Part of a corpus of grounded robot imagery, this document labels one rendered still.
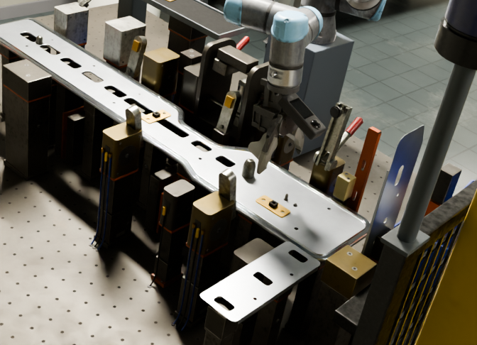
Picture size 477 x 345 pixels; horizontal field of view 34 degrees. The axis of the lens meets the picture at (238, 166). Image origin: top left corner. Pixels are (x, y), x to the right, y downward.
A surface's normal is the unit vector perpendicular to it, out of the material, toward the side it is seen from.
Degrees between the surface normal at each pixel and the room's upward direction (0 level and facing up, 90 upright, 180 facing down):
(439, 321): 90
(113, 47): 90
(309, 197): 0
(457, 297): 90
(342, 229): 0
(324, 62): 90
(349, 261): 0
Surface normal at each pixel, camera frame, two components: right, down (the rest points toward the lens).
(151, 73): -0.66, 0.32
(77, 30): 0.73, 0.46
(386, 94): 0.15, -0.83
